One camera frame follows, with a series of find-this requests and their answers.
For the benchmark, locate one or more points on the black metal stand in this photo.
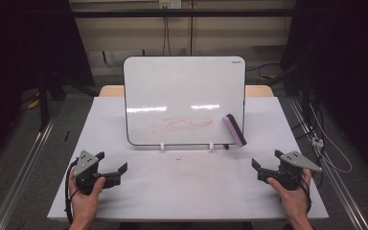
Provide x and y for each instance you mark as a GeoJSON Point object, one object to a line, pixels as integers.
{"type": "Point", "coordinates": [43, 105]}

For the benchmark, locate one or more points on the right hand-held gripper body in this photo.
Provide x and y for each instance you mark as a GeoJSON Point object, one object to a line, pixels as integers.
{"type": "Point", "coordinates": [292, 166]}

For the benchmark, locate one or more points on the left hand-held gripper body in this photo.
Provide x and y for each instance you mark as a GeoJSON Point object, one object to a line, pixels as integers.
{"type": "Point", "coordinates": [86, 166]}

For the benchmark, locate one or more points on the person's left hand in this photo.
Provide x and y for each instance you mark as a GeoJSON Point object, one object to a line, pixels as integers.
{"type": "Point", "coordinates": [84, 204]}

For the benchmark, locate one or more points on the black horizontal metal bar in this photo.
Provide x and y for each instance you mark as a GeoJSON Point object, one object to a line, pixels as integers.
{"type": "Point", "coordinates": [172, 13]}

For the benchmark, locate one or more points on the black curtain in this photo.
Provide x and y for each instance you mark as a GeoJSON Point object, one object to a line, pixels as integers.
{"type": "Point", "coordinates": [351, 64]}
{"type": "Point", "coordinates": [19, 41]}

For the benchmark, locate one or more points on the white wall socket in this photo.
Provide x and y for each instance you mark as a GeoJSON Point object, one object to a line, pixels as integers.
{"type": "Point", "coordinates": [170, 3]}

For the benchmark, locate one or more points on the white dry-erase whiteboard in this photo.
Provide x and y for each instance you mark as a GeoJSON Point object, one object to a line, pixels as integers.
{"type": "Point", "coordinates": [172, 83]}

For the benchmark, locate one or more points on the person's right hand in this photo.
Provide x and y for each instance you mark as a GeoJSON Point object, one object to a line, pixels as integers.
{"type": "Point", "coordinates": [292, 199]}

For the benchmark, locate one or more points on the aluminium floor rail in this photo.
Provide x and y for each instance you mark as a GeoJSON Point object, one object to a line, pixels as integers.
{"type": "Point", "coordinates": [22, 172]}
{"type": "Point", "coordinates": [335, 179]}

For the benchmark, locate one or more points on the purple and black eraser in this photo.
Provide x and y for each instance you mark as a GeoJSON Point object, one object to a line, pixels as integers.
{"type": "Point", "coordinates": [234, 129]}

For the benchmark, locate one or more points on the black whiteboard foot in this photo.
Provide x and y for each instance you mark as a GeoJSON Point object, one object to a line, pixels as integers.
{"type": "Point", "coordinates": [226, 147]}

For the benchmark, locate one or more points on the small black stick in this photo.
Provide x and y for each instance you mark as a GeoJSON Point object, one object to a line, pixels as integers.
{"type": "Point", "coordinates": [66, 135]}

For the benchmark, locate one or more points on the white whiteboard holder clip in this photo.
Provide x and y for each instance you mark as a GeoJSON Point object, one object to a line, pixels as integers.
{"type": "Point", "coordinates": [211, 146]}
{"type": "Point", "coordinates": [162, 147]}

